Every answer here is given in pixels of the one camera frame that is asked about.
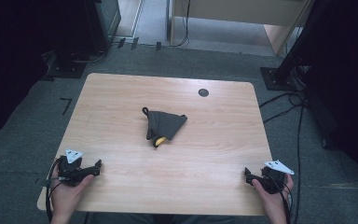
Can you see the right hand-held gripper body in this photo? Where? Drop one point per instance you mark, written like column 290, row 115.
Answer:
column 275, row 179

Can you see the black metal stand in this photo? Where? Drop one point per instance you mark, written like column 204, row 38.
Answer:
column 287, row 62

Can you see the yellow object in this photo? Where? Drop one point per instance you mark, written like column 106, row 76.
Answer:
column 160, row 141

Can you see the person's left hand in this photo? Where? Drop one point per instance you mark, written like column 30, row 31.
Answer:
column 68, row 194

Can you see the person's right hand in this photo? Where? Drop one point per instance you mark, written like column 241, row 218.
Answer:
column 272, row 199

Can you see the dark grey towel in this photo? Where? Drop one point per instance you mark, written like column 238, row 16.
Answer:
column 163, row 124

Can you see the beige wooden cabinet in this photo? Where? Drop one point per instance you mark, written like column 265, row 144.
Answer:
column 230, row 12

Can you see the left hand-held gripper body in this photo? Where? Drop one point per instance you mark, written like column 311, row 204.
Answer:
column 70, row 168

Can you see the black round table grommet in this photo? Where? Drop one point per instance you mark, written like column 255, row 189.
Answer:
column 203, row 92

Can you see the black stand with base plate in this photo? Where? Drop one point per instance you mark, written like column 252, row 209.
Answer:
column 65, row 67

